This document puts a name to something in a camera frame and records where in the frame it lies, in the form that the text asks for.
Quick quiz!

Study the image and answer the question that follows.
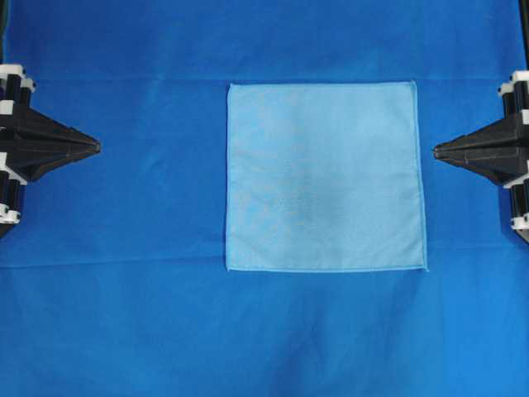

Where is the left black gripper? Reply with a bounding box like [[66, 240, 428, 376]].
[[1, 64, 101, 237]]

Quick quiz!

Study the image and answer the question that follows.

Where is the dark blue table cloth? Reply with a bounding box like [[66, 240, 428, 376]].
[[1, 1, 528, 396]]

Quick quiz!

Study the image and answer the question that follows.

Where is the light blue towel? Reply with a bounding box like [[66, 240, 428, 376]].
[[225, 81, 428, 273]]

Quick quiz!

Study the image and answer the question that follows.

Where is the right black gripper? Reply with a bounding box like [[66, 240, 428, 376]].
[[433, 69, 528, 242]]

